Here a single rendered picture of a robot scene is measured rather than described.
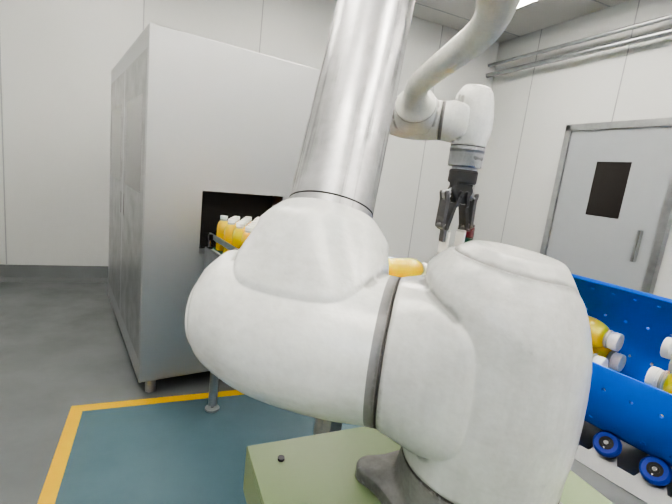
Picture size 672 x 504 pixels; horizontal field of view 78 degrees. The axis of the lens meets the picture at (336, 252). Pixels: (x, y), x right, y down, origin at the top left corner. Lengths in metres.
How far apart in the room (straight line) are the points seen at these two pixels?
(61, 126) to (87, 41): 0.84
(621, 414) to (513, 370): 0.55
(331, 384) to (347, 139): 0.25
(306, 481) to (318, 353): 0.18
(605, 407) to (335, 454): 0.53
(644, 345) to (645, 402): 0.30
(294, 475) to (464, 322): 0.26
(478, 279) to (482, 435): 0.13
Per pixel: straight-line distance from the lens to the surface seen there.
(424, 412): 0.38
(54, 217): 5.00
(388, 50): 0.55
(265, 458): 0.53
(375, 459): 0.52
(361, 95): 0.50
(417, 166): 5.82
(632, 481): 0.96
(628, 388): 0.87
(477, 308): 0.35
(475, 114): 1.14
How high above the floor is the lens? 1.38
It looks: 11 degrees down
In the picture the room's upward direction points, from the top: 7 degrees clockwise
